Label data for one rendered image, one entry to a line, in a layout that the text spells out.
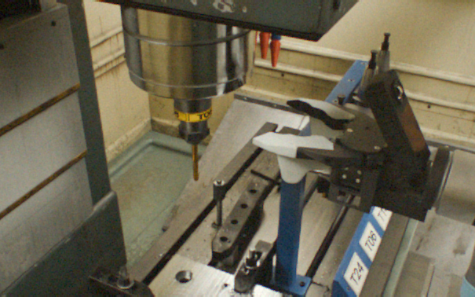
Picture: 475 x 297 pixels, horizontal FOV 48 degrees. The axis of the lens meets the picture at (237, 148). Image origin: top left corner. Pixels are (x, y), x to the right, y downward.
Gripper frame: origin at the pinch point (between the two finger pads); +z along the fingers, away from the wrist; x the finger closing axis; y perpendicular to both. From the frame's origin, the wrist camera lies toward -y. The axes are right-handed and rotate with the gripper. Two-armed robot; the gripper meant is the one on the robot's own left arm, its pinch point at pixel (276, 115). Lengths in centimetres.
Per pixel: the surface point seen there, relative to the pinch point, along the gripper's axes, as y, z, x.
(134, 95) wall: 66, 92, 92
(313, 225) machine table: 53, 4, 42
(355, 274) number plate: 48, -10, 27
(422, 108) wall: 45, -9, 101
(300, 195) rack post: 28.1, 1.9, 21.3
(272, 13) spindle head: -17.4, -3.4, -12.6
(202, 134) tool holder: 5.3, 9.8, -1.0
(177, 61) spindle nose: -7.9, 9.4, -7.6
